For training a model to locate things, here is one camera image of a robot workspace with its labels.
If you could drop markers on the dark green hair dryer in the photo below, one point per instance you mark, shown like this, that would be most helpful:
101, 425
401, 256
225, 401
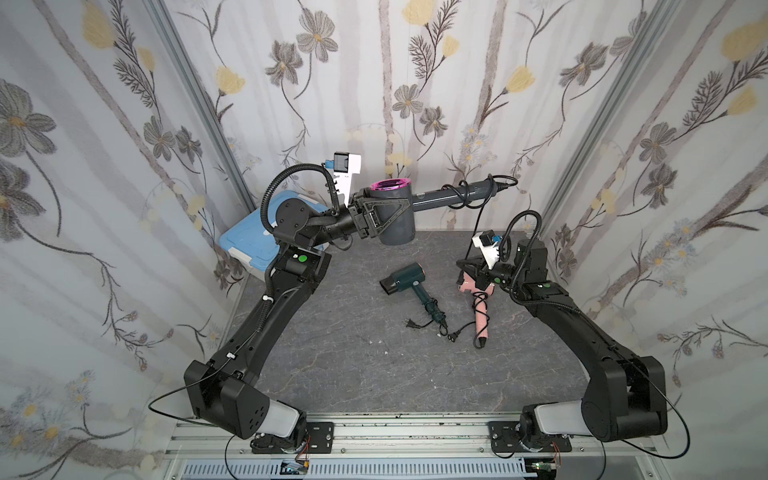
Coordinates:
411, 277

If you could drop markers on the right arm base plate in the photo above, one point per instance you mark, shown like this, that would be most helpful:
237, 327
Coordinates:
507, 438

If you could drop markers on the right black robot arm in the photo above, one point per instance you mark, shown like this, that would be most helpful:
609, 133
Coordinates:
625, 397

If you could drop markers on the blue lidded storage box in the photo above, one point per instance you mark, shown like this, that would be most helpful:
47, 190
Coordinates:
251, 244

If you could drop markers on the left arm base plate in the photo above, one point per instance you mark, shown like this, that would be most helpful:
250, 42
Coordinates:
311, 438

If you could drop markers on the black hair dryer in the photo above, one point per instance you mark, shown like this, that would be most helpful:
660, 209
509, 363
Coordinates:
464, 195

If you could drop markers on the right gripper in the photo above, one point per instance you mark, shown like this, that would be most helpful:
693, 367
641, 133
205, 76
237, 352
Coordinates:
498, 280

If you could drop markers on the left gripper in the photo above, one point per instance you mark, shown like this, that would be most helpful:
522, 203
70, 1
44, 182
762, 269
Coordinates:
360, 212

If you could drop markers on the pink hair dryer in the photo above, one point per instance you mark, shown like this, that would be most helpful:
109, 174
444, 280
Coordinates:
480, 292

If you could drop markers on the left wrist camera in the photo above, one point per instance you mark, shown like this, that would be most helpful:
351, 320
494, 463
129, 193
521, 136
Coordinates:
343, 166

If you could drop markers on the aluminium mounting rail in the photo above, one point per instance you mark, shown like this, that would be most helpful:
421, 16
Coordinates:
403, 446

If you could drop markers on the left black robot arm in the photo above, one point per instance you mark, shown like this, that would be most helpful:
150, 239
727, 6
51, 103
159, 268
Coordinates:
222, 391

